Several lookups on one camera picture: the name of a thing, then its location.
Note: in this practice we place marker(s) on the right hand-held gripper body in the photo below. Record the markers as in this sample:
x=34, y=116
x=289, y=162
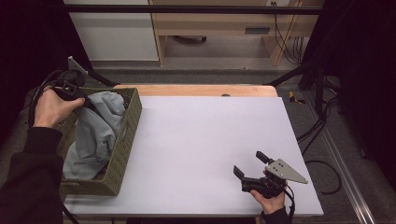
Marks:
x=274, y=180

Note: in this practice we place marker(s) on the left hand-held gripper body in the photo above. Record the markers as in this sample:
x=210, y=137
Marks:
x=69, y=88

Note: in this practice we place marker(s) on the grey-blue cloth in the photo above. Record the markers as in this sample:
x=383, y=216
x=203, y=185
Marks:
x=93, y=137

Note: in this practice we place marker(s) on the green woven basket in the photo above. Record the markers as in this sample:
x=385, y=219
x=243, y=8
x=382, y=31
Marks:
x=123, y=140

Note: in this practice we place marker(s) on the person's right hand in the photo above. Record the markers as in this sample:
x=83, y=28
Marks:
x=271, y=202

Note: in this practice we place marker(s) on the person's left hand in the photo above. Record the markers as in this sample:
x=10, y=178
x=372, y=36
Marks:
x=51, y=109

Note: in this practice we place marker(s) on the black stand leg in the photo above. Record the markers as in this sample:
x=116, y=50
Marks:
x=101, y=78
x=289, y=74

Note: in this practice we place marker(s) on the white table sheet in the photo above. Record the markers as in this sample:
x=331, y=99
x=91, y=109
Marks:
x=214, y=155

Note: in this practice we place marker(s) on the black curtain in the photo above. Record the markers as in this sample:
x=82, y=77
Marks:
x=34, y=40
x=361, y=77

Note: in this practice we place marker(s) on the yellow and black tool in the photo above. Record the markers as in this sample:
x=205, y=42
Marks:
x=294, y=97

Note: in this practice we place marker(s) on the white cabinet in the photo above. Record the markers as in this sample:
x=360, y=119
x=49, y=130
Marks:
x=115, y=34

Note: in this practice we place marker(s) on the wooden table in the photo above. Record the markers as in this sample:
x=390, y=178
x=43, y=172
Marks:
x=199, y=90

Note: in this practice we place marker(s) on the black horizontal bar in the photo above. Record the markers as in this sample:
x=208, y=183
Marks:
x=186, y=9

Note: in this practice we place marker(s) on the light wooden desk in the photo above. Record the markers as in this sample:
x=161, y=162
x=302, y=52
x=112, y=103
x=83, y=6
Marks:
x=224, y=25

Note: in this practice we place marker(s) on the metal floor rail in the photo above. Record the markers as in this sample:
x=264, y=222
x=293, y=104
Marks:
x=339, y=161

